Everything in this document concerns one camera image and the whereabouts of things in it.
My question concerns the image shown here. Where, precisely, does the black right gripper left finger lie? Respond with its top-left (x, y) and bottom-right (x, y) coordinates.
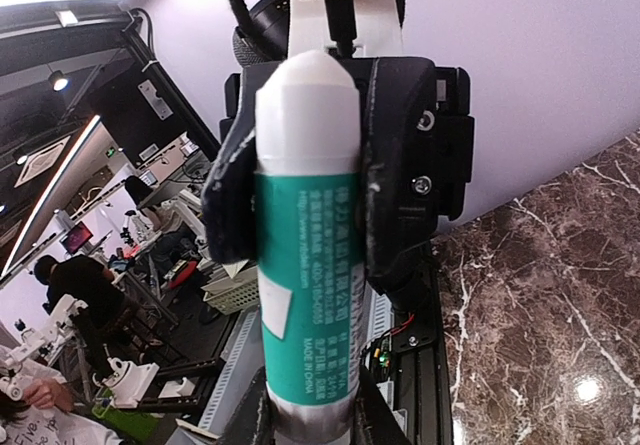
top-left (219, 367), bottom-right (275, 445)

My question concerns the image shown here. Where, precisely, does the white green glue stick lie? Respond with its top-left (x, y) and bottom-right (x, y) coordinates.
top-left (255, 50), bottom-right (363, 444)

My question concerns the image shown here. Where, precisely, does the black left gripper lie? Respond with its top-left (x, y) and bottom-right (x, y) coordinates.
top-left (222, 57), bottom-right (476, 296)

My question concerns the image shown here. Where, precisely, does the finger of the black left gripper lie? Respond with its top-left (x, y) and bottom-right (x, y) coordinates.
top-left (201, 69), bottom-right (260, 264)

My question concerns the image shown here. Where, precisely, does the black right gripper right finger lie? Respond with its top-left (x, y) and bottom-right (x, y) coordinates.
top-left (352, 366), bottom-right (410, 445)

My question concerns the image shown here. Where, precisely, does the person in background room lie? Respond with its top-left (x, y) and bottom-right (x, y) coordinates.
top-left (33, 255), bottom-right (126, 328)

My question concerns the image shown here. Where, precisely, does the white plastic basket background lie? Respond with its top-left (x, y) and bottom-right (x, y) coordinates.
top-left (202, 265), bottom-right (259, 315)

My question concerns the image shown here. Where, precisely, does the black front table rail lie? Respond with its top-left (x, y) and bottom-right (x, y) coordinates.
top-left (361, 247), bottom-right (454, 444)

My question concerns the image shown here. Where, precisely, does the white slotted cable duct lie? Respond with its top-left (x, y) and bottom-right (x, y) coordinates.
top-left (198, 307), bottom-right (264, 436)

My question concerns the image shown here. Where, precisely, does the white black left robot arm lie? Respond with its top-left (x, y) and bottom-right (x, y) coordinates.
top-left (202, 0), bottom-right (474, 309)

